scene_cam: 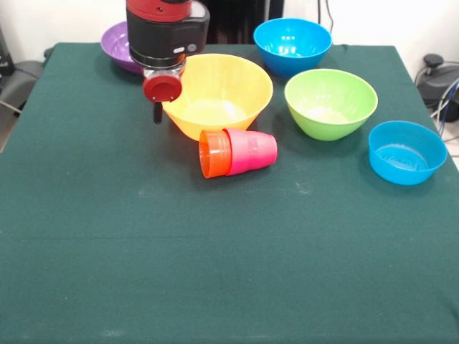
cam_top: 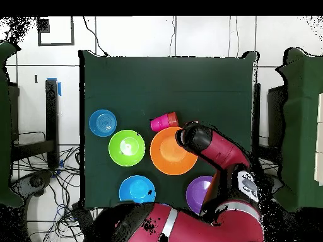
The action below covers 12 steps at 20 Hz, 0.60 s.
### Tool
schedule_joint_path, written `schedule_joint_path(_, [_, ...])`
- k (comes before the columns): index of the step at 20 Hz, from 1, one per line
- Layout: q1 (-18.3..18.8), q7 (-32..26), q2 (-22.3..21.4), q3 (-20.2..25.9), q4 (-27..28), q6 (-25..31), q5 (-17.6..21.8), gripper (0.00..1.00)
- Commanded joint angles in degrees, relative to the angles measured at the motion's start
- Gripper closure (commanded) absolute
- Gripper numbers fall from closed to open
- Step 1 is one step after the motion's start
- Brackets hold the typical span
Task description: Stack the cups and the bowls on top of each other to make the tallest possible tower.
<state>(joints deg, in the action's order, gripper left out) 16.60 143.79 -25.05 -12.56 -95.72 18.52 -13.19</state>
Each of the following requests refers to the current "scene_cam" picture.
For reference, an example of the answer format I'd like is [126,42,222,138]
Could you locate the orange-red cup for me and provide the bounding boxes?
[198,129,234,180]

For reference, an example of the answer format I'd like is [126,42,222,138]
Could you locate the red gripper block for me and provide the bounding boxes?
[141,62,187,104]

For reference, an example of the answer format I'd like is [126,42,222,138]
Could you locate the purple bowl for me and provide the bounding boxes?
[100,20,145,75]

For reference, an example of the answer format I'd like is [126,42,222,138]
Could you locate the pink cup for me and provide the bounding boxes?
[222,128,279,178]

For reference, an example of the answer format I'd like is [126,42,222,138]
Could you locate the large green bowl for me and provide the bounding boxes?
[284,68,379,142]

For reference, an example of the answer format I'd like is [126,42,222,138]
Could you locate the deep blue bowl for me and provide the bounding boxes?
[252,17,333,79]

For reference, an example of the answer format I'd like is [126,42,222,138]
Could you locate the shallow blue bowl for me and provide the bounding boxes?
[368,120,448,186]

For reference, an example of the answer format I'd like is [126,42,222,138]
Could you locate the large orange bowl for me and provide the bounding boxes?
[160,53,275,139]

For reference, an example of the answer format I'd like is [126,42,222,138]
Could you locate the tangle of cables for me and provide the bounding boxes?
[430,80,459,140]

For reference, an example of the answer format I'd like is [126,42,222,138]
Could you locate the dark green tablecloth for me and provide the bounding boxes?
[0,42,459,344]

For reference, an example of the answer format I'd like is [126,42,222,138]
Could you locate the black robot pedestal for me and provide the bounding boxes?
[202,0,284,44]

